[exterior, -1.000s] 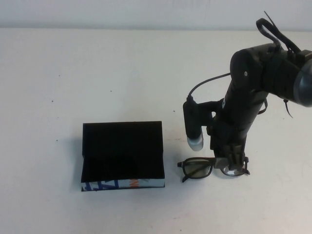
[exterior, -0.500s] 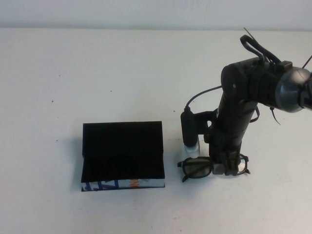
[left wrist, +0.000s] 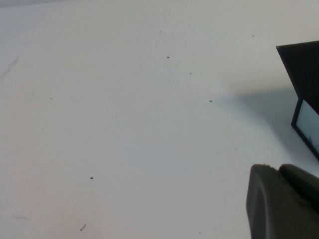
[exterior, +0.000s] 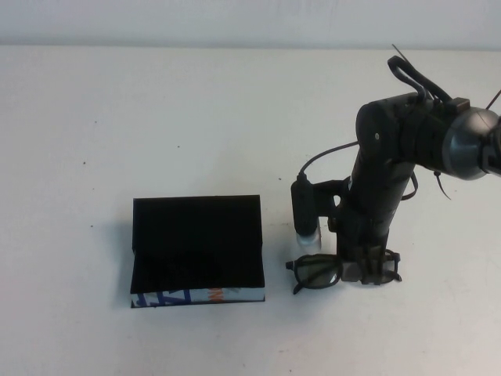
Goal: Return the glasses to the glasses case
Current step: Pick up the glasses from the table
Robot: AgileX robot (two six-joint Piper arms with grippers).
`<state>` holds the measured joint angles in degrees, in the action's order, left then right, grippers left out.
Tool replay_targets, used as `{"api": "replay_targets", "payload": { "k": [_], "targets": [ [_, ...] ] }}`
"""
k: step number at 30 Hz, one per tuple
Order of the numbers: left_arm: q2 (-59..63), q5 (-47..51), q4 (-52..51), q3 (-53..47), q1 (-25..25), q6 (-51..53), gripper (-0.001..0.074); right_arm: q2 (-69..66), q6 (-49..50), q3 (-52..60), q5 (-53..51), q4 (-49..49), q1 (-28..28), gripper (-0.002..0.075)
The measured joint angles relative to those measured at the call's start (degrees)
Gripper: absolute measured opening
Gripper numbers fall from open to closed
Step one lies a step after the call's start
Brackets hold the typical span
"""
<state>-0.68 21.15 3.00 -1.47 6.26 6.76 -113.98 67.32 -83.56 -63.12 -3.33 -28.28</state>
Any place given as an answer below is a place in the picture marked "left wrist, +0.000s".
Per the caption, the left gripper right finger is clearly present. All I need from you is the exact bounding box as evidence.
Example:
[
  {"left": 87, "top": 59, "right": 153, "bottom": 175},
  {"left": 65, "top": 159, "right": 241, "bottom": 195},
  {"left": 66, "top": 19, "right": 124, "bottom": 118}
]
[{"left": 278, "top": 163, "right": 319, "bottom": 208}]

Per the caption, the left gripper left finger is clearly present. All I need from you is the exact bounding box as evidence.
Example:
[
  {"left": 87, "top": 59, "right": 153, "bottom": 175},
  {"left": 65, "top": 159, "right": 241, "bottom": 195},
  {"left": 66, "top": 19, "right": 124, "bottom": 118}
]
[{"left": 246, "top": 163, "right": 319, "bottom": 239}]

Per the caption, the black printed glasses case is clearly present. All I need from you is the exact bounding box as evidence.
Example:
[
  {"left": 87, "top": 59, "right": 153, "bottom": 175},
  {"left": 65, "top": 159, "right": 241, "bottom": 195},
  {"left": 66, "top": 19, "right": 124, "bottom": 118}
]
[{"left": 276, "top": 41, "right": 319, "bottom": 161}]

